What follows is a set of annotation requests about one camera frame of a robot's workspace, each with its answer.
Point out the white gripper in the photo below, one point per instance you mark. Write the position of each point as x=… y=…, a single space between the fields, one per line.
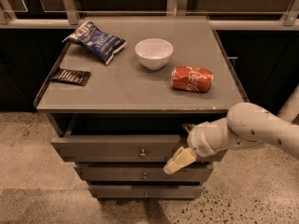
x=197 y=139

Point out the grey top drawer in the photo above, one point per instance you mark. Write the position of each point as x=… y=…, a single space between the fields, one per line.
x=87 y=137

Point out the grey drawer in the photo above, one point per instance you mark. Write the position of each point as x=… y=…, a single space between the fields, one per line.
x=145 y=192
x=131 y=172
x=87 y=137

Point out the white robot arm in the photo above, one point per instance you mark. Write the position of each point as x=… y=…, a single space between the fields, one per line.
x=246 y=125

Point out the grey middle drawer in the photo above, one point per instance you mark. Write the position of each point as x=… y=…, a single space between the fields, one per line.
x=131 y=172

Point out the grey drawer cabinet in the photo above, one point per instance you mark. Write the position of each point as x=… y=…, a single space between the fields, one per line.
x=126 y=87

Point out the grey bottom drawer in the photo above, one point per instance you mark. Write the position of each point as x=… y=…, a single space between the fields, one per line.
x=145 y=192

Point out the red cola can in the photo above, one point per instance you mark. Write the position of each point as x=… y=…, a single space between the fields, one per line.
x=188 y=78

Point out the white bowl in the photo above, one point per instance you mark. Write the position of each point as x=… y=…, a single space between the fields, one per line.
x=153 y=53

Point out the dark snack packet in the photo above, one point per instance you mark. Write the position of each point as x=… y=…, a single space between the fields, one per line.
x=74 y=77

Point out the blue chip bag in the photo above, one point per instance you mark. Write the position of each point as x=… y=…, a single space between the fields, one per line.
x=101 y=44

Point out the metal railing frame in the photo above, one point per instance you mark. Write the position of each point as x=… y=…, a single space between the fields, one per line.
x=285 y=11

